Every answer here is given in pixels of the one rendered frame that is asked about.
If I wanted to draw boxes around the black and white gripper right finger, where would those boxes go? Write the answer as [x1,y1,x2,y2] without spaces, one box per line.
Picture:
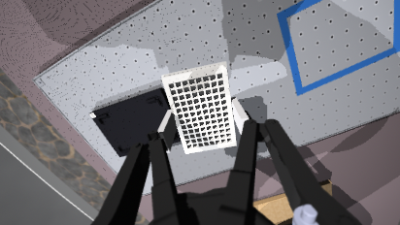
[215,97,362,225]

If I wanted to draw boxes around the black rectangular frame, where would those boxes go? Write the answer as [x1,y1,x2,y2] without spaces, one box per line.
[89,87,171,157]

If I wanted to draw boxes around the white well plate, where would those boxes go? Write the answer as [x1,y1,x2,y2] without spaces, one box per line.
[161,61,236,153]

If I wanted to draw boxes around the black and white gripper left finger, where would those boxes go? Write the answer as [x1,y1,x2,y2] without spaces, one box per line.
[90,110,182,225]

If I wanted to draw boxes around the blue tape outline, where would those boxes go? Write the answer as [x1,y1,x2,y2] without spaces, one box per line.
[277,0,400,96]

